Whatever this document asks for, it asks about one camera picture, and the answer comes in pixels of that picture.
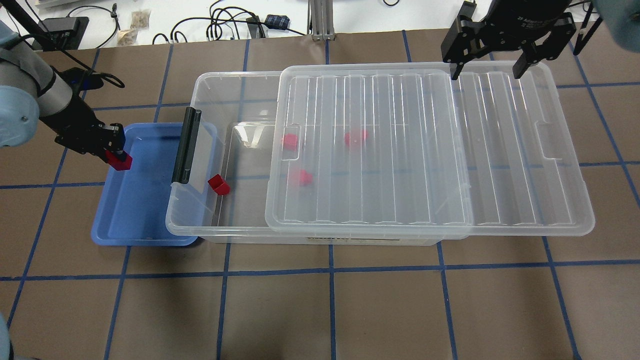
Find blue plastic tray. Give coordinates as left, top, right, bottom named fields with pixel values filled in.
left=91, top=123, right=197, bottom=247

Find red block under lid left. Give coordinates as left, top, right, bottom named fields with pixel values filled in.
left=281, top=133, right=300, bottom=152

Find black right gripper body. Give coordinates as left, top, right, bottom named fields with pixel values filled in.
left=441, top=0, right=577, bottom=63

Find black box on desk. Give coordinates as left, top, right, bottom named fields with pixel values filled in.
left=39, top=16, right=90, bottom=50

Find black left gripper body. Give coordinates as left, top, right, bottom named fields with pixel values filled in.
left=39, top=93, right=126, bottom=162

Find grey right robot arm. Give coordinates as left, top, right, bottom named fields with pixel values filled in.
left=440, top=0, right=640, bottom=80

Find red block under lid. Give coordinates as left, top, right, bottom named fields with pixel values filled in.
left=343, top=129, right=369, bottom=149
left=281, top=133, right=300, bottom=152
left=292, top=170, right=314, bottom=187

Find aluminium frame post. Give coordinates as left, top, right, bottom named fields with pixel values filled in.
left=307, top=0, right=336, bottom=42

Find red block under lid front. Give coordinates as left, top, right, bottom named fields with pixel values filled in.
left=292, top=170, right=314, bottom=187

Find small dark blue device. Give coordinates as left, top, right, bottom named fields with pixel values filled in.
left=263, top=14, right=291, bottom=31

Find red block carried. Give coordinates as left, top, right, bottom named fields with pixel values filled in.
left=105, top=150, right=133, bottom=171

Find red block under lid centre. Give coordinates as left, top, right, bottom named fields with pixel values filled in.
left=343, top=129, right=369, bottom=149

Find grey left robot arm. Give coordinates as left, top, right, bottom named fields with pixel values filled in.
left=0, top=23, right=132, bottom=171

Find red block near handle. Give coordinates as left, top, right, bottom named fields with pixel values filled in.
left=207, top=174, right=231, bottom=196

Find black box handle latch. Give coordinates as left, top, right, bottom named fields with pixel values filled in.
left=171, top=106, right=202, bottom=184

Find clear plastic storage box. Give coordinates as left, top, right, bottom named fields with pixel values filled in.
left=165, top=71, right=476, bottom=246

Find clear plastic box lid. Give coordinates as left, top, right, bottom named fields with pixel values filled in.
left=264, top=60, right=595, bottom=242

